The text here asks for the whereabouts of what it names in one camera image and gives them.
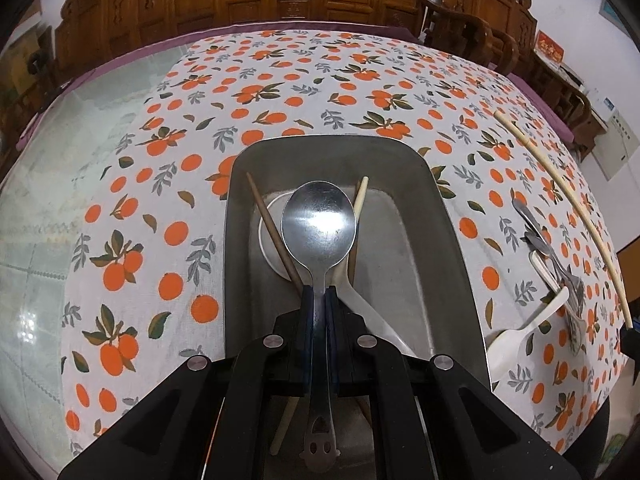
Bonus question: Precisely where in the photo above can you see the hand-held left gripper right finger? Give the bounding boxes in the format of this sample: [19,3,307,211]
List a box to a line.
[325,285,581,480]

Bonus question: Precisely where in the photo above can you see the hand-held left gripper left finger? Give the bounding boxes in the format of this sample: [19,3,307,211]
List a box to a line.
[57,285,316,480]

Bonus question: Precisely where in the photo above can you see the white round-bowl plastic spoon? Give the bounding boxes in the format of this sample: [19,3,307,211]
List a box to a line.
[257,194,418,358]

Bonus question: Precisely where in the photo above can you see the metal spoon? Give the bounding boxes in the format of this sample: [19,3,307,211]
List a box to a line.
[281,180,357,473]

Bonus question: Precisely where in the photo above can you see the brown wooden chopstick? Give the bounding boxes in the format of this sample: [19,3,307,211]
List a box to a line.
[246,172,375,426]

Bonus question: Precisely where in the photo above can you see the rectangular metal tray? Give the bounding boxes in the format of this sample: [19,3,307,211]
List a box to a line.
[222,135,494,480]

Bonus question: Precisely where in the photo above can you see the beige chopstick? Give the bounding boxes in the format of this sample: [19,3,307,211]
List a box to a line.
[494,110,633,331]
[270,176,370,457]

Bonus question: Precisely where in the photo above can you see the white oval-bowl plastic spoon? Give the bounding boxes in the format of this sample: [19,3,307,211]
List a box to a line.
[487,286,571,386]

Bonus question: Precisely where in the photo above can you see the orange fruit print tablecloth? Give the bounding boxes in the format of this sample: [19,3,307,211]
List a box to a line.
[60,30,633,461]

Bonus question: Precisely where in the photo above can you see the purple armchair cushion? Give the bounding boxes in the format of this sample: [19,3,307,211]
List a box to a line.
[509,72,577,145]

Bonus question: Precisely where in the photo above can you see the wooden side table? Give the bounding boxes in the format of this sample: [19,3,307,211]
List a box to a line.
[530,52,608,161]

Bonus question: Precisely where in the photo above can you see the carved wooden armchair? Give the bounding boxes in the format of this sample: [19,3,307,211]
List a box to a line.
[417,0,541,80]

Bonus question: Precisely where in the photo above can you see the red desk calendar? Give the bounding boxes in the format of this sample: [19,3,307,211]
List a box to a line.
[535,30,566,64]

